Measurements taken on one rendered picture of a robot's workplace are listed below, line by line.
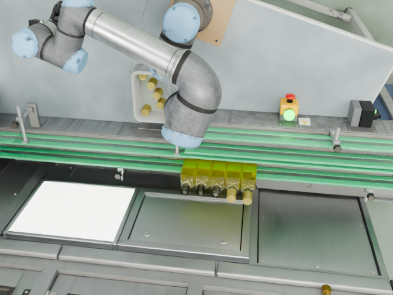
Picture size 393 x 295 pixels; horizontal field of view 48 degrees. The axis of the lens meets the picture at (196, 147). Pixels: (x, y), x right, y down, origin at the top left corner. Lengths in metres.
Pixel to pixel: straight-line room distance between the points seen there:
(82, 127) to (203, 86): 0.95
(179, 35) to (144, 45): 0.34
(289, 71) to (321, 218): 0.60
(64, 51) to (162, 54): 0.28
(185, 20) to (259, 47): 0.40
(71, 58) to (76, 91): 0.74
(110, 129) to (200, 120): 0.84
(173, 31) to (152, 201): 0.69
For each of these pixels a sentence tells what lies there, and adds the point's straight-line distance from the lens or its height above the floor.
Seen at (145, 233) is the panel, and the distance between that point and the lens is 1.64.
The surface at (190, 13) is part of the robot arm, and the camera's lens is 1.46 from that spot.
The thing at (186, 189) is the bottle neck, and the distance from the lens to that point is 1.61.
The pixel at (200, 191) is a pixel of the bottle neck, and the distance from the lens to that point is 1.63.
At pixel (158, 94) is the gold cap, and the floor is 0.81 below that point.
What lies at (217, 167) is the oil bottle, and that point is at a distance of 1.70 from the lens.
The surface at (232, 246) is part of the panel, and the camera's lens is 1.59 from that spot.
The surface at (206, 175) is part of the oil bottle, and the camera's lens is 1.65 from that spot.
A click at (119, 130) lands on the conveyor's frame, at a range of 1.90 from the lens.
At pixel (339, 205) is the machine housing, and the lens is 1.91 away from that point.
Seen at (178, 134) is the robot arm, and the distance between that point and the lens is 1.15.
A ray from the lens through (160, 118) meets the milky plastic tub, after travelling 1.84.
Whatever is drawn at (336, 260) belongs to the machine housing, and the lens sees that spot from 1.67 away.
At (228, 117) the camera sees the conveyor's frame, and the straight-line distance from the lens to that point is 1.78.
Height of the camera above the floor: 2.40
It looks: 57 degrees down
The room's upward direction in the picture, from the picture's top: 166 degrees counter-clockwise
